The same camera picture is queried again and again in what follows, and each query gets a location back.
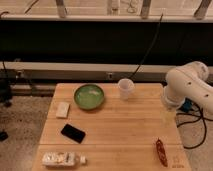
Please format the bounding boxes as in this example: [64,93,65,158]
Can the clear plastic bottle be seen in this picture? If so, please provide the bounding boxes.
[42,152,87,167]

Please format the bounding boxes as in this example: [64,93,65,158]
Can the black smartphone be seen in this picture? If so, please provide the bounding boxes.
[61,124,86,143]

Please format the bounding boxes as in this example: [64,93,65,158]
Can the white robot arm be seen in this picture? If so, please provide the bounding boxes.
[161,61,213,114]

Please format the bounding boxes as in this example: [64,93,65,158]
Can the blue power box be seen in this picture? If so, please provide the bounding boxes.
[180,99,192,112]

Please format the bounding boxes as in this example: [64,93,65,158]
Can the black hanging cable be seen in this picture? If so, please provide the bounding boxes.
[129,13,165,81]

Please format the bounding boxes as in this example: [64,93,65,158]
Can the green bowl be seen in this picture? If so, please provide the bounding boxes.
[74,84,105,110]

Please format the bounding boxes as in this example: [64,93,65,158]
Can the black chair base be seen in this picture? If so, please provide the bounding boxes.
[0,79,12,141]

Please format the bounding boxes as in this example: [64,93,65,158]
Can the black floor cables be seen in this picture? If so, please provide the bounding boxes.
[175,101,213,150]

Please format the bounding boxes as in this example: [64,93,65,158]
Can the translucent plastic cup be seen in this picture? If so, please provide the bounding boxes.
[118,78,135,100]

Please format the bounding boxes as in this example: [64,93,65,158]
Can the white sponge block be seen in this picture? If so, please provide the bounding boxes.
[56,102,70,118]

